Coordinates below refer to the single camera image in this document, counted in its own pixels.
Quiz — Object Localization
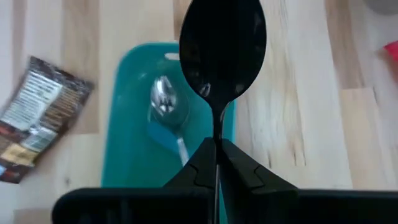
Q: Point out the teal plastic container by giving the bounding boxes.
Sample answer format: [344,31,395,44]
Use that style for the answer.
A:
[101,42,238,224]

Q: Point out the teal plastic spoon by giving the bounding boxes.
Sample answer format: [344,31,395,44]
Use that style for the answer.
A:
[146,121,182,154]

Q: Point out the dull steel spoon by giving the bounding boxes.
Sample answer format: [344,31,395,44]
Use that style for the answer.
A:
[178,0,267,224]

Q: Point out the bright silver spoon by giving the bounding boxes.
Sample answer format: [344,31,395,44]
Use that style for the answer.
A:
[149,75,191,168]

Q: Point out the brown torn snack packet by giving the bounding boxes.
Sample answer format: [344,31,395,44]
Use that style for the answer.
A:
[0,55,96,185]

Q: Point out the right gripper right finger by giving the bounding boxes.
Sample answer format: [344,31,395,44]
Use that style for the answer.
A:
[218,139,299,195]

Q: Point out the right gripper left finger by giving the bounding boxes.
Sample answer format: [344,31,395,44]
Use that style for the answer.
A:
[163,138,218,191]

